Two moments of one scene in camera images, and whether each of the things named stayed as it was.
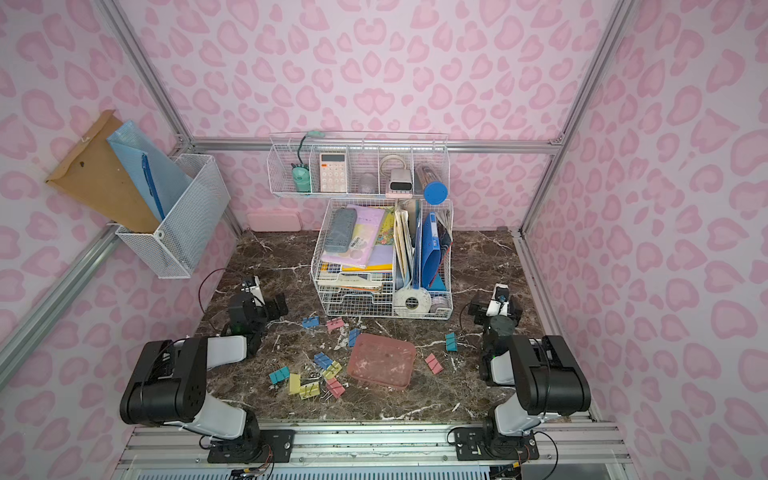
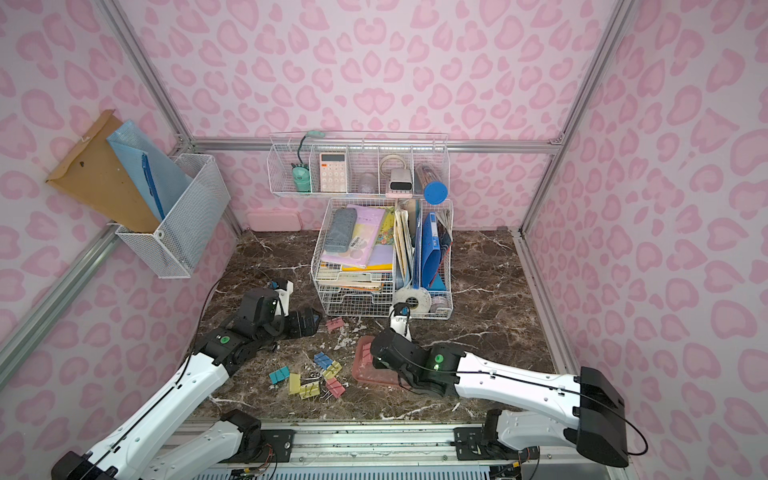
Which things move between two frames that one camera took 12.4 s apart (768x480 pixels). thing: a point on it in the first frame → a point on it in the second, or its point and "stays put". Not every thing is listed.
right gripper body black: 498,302 → 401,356
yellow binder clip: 294,383 stays put
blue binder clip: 323,360 stays put
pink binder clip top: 335,323 stays put
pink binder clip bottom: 335,388 stays put
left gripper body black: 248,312 → 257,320
